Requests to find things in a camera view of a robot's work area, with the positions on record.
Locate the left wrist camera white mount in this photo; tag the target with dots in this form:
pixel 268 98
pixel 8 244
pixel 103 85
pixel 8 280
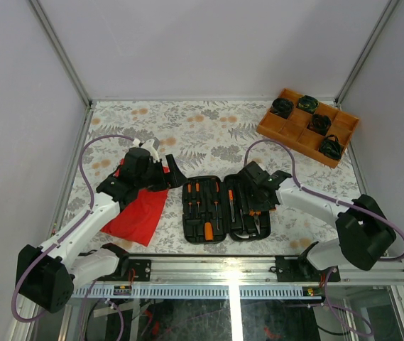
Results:
pixel 150 145

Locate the black plastic tool case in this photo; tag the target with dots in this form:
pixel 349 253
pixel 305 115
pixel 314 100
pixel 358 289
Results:
pixel 193 228

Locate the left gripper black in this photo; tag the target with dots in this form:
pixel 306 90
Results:
pixel 173 179

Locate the small black orange screwdriver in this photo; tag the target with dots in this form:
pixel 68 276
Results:
pixel 198 198

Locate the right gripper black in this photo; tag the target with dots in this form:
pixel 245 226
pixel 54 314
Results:
pixel 266 206

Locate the red cloth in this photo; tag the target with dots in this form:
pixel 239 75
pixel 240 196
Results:
pixel 139 220

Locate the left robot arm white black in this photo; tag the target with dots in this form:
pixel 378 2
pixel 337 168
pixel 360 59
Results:
pixel 48 274

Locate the aluminium frame rail front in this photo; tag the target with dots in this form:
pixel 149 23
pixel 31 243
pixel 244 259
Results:
pixel 278 277

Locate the thin black precision screwdriver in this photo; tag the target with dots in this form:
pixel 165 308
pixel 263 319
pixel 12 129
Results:
pixel 189 199

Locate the black orange screwdriver large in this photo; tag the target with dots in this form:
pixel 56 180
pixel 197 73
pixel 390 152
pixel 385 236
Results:
pixel 216 201

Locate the small hammer black grip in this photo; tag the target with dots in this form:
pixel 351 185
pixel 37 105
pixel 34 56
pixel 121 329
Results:
pixel 241 233

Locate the small orange precision screwdriver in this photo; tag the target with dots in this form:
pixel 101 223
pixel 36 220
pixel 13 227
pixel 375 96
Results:
pixel 231 205

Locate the orange handled pliers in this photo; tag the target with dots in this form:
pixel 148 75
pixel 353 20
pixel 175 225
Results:
pixel 256 219

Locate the orange wooden divided tray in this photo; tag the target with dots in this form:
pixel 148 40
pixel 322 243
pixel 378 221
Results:
pixel 297 131

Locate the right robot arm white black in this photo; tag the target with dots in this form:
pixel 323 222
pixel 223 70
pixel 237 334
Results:
pixel 363 235

